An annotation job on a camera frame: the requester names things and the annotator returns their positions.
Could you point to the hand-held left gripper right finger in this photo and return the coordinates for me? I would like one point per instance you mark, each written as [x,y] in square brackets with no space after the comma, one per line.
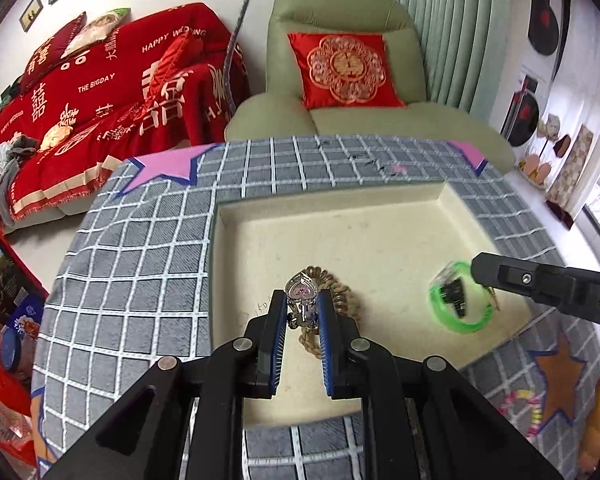
[326,345]

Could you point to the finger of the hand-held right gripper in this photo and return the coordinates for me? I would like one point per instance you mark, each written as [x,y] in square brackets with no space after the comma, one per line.
[525,280]

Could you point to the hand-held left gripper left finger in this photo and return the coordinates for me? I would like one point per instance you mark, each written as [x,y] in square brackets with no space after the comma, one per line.
[275,345]

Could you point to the gold hairpin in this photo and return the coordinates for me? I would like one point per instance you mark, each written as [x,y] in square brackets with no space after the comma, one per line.
[494,300]

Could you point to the silver watch with heart face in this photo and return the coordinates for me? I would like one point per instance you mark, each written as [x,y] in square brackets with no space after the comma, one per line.
[302,290]

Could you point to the black hair clip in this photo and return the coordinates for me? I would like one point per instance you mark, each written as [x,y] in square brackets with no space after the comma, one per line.
[455,295]

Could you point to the grey tray with cream lining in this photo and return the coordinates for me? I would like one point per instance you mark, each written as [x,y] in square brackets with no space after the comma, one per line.
[380,220]

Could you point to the brown paper star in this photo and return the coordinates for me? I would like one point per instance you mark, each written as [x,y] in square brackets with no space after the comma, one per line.
[560,375]

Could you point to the slipper rack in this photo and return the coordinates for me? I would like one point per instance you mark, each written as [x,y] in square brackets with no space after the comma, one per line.
[540,167]

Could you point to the beige patterned standing board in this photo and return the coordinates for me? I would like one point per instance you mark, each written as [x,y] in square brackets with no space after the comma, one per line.
[572,170]

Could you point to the small pink paper star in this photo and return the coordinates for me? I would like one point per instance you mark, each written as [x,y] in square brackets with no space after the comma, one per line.
[467,152]

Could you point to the white washing machine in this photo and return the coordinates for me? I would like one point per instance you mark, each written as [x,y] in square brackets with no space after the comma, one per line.
[522,115]

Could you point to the grey checkered tablecloth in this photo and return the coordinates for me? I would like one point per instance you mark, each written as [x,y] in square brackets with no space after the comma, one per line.
[130,260]

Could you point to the large pink paper star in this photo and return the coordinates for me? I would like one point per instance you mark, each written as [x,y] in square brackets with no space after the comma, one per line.
[172,165]

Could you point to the white tumble dryer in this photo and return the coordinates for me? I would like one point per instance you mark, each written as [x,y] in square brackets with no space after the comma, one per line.
[545,25]

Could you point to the blue lidded jar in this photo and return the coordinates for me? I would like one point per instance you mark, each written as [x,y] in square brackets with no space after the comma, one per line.
[10,350]

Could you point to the green pleated curtain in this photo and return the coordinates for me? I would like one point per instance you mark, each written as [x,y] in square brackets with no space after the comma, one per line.
[450,25]

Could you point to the dark printed box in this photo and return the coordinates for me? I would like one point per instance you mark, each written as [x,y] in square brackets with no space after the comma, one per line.
[5,285]

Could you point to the red cushion with gold medallion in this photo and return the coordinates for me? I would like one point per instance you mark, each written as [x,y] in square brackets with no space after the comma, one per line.
[345,67]

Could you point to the sofa with red blanket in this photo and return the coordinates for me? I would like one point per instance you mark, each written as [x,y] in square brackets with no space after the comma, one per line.
[110,95]

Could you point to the flexible phone holder stand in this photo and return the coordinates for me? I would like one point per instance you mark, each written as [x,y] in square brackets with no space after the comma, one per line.
[237,25]

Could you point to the grey clothes pile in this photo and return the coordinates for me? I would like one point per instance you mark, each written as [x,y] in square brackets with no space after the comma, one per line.
[2,160]

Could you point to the green armchair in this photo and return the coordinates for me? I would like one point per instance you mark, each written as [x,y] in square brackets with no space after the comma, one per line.
[340,5]

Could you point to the white and green pillow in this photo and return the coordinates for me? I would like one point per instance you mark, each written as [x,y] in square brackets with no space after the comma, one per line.
[97,27]

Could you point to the red embroidered pillow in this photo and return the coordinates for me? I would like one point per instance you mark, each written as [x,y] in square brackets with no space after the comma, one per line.
[45,55]

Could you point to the small dark photo frame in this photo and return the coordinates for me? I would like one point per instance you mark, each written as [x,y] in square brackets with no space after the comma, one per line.
[31,12]

